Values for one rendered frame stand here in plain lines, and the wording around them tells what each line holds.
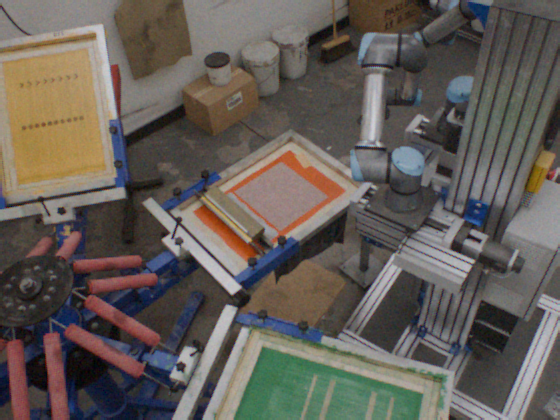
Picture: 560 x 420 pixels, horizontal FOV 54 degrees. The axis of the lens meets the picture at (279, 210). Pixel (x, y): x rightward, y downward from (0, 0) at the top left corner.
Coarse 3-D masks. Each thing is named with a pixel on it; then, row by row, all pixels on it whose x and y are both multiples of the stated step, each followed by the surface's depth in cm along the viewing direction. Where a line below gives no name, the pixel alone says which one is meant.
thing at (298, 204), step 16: (320, 176) 267; (288, 192) 261; (304, 192) 261; (320, 192) 260; (336, 192) 259; (272, 208) 255; (288, 208) 255; (304, 208) 254; (320, 208) 253; (272, 224) 249; (288, 224) 248; (224, 240) 245; (240, 240) 244; (256, 240) 243; (272, 240) 243; (240, 256) 238
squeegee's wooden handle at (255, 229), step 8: (208, 192) 251; (216, 192) 250; (224, 192) 250; (216, 200) 248; (224, 200) 247; (232, 200) 246; (224, 208) 244; (232, 208) 243; (240, 208) 242; (232, 216) 241; (240, 216) 240; (248, 216) 239; (240, 224) 237; (248, 224) 236; (256, 224) 236; (248, 232) 234; (256, 232) 233
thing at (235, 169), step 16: (272, 144) 280; (304, 144) 278; (240, 160) 274; (256, 160) 276; (320, 160) 274; (336, 160) 269; (224, 176) 267; (176, 208) 255; (336, 208) 248; (192, 224) 248; (320, 224) 242; (208, 240) 241; (304, 240) 240; (224, 256) 234
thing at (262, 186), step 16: (288, 160) 276; (256, 176) 270; (272, 176) 270; (288, 176) 269; (304, 176) 268; (240, 192) 264; (256, 192) 263; (272, 192) 262; (208, 208) 258; (256, 208) 256; (208, 224) 252; (224, 224) 251
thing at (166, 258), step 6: (168, 252) 231; (156, 258) 230; (162, 258) 229; (168, 258) 229; (174, 258) 229; (150, 264) 228; (156, 264) 227; (162, 264) 227; (168, 264) 229; (150, 270) 226; (156, 270) 226; (162, 270) 228; (168, 270) 231
